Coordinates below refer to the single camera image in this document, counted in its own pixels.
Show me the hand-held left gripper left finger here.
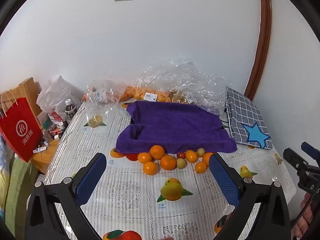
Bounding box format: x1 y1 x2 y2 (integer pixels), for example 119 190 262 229
24 152 107 240

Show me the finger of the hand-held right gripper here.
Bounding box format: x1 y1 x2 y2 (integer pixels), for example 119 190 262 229
283 148 311 171
301 141 320 167

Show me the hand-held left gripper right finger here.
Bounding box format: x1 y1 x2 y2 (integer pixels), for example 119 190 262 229
209 152 292 240

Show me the purple towel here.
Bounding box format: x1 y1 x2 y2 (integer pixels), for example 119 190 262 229
115 101 237 155

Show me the pile of bagged brown fruits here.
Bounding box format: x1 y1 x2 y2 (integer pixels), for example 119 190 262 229
170 89 195 104

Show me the person's right hand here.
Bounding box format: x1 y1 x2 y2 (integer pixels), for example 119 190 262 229
293 197 320 239

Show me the wooden side table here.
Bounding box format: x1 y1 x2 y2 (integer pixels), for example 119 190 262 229
30 137 60 175

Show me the dark drink bottle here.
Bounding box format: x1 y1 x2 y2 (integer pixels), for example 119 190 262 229
65 99 77 125

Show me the red white snack packet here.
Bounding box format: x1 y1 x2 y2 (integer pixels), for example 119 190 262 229
49 111 63 125

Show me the grey checked bag blue star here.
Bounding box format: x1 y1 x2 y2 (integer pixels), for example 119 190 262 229
226 87 273 150

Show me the small cardboard box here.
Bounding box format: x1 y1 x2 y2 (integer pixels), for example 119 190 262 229
37 112 54 130

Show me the green blanket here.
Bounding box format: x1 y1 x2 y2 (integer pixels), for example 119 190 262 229
5 155 38 230

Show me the small clear plastic bag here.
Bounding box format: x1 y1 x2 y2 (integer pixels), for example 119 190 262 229
86 79 127 130

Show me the red paper bag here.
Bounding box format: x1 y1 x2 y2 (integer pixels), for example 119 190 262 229
0 89 43 163

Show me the white plastic bag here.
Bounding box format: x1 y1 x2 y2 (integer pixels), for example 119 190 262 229
37 75 82 120

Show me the blue printed cloth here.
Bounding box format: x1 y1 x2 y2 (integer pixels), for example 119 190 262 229
0 130 15 165

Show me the pile of bagged oranges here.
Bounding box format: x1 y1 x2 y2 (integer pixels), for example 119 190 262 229
120 85 173 103

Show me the wooden chair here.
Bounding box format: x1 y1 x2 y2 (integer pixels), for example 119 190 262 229
7 77 42 115

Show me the large clear plastic bag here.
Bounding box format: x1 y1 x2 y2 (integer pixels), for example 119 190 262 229
132 58 229 115

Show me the black cable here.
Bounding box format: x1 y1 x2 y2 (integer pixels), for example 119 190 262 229
291 194 317 233

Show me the brown wooden door frame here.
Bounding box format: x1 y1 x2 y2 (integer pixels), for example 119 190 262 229
244 0 272 100

